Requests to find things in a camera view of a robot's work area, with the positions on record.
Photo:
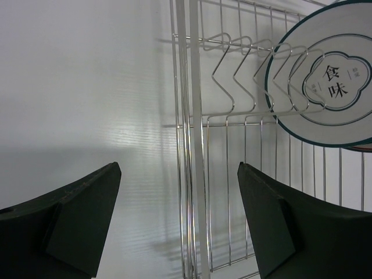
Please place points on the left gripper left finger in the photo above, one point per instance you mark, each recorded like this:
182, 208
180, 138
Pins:
60, 234

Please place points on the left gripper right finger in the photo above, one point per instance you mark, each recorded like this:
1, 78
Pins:
295, 235

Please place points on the dark teal rimmed plate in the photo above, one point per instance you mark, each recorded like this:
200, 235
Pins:
361, 148

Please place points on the white plate teal rings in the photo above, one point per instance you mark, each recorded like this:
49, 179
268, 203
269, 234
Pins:
325, 87

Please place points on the metal wire dish rack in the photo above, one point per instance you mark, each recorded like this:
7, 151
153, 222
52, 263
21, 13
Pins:
220, 51

